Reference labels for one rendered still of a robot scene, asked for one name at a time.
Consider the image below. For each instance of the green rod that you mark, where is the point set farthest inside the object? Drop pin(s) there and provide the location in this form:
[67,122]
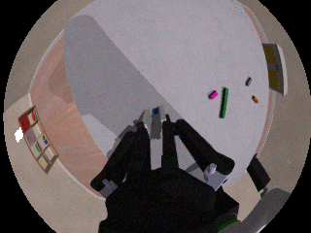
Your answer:
[225,94]

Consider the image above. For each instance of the orange rod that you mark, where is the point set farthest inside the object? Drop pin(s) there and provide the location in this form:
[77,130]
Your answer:
[255,99]

